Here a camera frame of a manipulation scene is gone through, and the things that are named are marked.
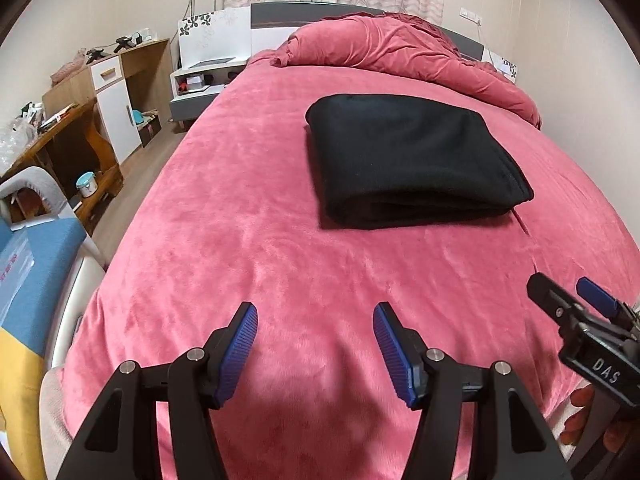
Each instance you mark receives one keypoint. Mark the white cabinet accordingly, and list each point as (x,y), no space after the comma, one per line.
(117,110)

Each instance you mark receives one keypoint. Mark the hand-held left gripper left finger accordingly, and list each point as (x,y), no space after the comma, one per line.
(240,350)

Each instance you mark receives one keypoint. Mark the wooden cabinet desk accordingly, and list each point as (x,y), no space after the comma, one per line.
(145,70)

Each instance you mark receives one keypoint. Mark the white grey nightstand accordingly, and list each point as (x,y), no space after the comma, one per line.
(195,102)

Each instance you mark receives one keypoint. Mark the pink duvet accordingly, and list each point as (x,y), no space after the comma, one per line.
(400,45)

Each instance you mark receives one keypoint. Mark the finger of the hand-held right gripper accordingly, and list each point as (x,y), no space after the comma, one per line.
(595,296)
(550,295)

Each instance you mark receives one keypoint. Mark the white floral panel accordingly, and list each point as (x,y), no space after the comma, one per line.
(502,65)
(215,35)

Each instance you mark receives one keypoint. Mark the person's right hand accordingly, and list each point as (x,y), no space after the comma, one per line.
(580,425)

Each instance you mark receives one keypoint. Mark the teal pot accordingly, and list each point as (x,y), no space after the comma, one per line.
(86,186)

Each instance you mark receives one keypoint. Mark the beige mattress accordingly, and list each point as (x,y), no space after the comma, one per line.
(55,410)

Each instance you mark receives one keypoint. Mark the stack of books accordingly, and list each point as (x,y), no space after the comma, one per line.
(56,117)

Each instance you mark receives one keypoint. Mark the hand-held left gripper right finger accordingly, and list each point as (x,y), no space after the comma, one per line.
(395,355)

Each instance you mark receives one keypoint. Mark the white chair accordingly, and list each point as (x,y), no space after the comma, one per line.
(35,185)

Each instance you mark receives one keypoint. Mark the grey bed headboard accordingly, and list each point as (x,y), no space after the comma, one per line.
(280,15)

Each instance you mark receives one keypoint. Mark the pink bed blanket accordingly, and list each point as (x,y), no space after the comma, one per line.
(250,210)

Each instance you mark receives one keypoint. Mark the clear plastic bag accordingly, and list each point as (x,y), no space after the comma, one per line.
(15,145)

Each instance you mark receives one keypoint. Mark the dark tablet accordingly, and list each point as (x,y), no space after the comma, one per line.
(217,62)

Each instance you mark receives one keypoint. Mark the black pants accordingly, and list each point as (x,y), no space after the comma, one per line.
(410,160)

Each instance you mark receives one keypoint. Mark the yellow cloth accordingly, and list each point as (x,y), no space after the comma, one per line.
(17,375)

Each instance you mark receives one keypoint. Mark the black tool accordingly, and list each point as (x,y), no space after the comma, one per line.
(96,54)
(127,42)

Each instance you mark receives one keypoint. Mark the dark storage box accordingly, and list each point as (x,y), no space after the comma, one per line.
(150,134)

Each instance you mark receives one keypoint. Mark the pink basket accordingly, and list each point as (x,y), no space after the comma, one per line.
(67,66)

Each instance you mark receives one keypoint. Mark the wall socket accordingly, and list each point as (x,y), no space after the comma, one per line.
(471,14)

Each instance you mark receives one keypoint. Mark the blue cushion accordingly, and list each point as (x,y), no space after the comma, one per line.
(45,260)

